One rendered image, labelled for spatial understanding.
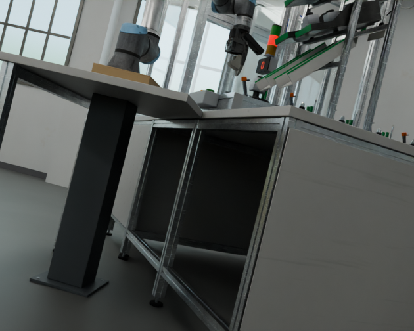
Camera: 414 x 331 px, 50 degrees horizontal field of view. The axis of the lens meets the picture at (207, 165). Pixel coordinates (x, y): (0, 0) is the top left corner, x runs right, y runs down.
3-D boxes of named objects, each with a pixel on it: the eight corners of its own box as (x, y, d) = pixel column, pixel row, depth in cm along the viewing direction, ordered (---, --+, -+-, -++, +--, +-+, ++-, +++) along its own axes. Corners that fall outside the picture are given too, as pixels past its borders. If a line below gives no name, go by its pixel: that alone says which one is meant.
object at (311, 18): (306, 32, 161) (303, 12, 160) (301, 35, 165) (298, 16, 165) (327, 29, 163) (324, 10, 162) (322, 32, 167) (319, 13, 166)
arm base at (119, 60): (102, 66, 190) (108, 44, 190) (108, 73, 205) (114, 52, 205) (137, 75, 191) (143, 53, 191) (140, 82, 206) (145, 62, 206)
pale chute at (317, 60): (293, 84, 156) (286, 73, 155) (278, 88, 169) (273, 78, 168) (356, 45, 160) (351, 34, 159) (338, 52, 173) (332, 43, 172)
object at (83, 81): (-5, 58, 157) (-3, 50, 157) (91, 102, 246) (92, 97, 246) (186, 102, 149) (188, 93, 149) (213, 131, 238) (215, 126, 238)
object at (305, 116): (288, 115, 125) (291, 105, 125) (150, 119, 263) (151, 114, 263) (579, 209, 179) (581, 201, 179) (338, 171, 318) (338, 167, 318)
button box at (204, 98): (202, 102, 193) (206, 88, 193) (186, 104, 212) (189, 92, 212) (216, 107, 195) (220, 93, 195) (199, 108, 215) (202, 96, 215)
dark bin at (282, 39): (288, 38, 170) (284, 18, 170) (275, 45, 183) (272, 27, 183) (353, 28, 176) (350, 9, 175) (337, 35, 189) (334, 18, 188)
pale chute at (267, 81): (271, 87, 170) (265, 77, 169) (259, 91, 182) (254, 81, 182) (330, 52, 174) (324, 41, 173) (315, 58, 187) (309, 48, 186)
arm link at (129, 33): (109, 46, 194) (117, 16, 195) (123, 56, 207) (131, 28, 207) (133, 50, 191) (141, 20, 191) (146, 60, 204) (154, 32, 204)
